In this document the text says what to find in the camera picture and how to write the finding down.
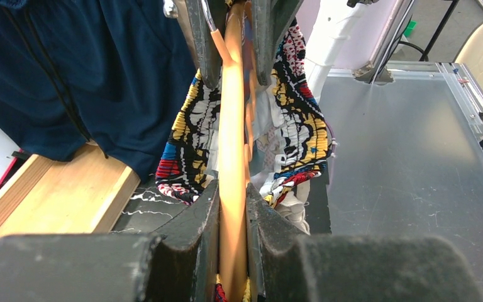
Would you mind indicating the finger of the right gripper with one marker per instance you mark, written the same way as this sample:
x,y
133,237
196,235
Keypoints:
x,y
198,37
270,21

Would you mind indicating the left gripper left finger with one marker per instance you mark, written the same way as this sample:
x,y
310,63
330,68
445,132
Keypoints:
x,y
177,262

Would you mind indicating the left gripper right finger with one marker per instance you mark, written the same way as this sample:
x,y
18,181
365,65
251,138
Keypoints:
x,y
286,264

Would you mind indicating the orange wooden hanger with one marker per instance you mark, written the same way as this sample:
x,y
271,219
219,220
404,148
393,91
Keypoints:
x,y
233,153

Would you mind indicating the comic print shorts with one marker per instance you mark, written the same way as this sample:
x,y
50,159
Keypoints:
x,y
297,142

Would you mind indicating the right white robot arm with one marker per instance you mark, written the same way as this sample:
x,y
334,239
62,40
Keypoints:
x,y
352,35

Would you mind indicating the navy blue shorts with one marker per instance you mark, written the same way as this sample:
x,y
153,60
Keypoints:
x,y
110,72

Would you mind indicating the wooden clothes rack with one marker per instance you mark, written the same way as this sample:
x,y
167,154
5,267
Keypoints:
x,y
85,195

